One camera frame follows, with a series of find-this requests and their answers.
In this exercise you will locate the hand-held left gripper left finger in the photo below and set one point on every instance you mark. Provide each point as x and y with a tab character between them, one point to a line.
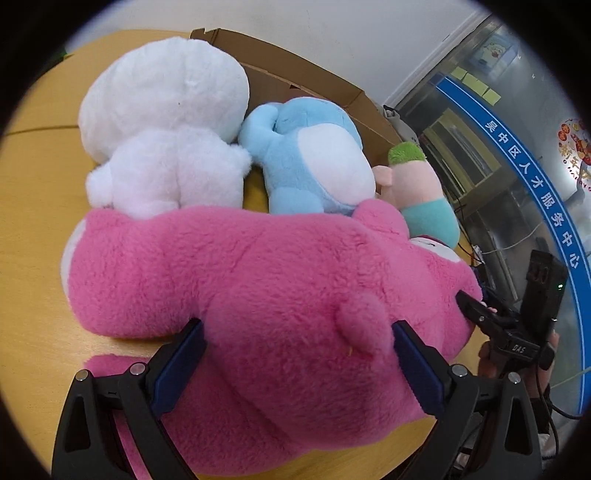
178	369

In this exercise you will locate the green-haired teal plush toy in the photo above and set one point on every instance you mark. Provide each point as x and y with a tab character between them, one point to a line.
415	184

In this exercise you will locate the person's right hand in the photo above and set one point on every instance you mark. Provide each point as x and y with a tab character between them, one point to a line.
547	374

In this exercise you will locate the blue band glass sign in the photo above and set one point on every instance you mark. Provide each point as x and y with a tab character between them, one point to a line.
521	152

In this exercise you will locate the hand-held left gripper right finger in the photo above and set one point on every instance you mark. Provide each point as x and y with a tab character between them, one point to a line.
418	369

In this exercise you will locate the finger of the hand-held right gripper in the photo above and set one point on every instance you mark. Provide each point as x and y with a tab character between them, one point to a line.
475	311

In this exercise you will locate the white plush toy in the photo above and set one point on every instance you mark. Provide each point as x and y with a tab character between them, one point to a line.
161	115

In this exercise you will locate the blue plush toy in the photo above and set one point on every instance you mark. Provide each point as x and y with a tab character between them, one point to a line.
300	157

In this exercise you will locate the cartoon poster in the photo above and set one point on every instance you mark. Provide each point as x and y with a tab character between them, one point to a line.
494	55

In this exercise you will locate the red glass sticker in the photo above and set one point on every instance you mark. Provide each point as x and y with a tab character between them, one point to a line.
575	147

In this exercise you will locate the grey cloth bag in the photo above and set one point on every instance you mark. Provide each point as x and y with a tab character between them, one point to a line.
400	123

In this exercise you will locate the cardboard box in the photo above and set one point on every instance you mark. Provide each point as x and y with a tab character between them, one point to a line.
323	87

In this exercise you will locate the pink plush bear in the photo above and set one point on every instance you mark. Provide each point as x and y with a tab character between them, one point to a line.
254	300

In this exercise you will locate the yellow shelf unit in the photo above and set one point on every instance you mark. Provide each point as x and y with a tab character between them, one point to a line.
461	147

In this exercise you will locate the yellow sticky note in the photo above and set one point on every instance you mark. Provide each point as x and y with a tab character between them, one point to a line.
475	82
491	95
458	72

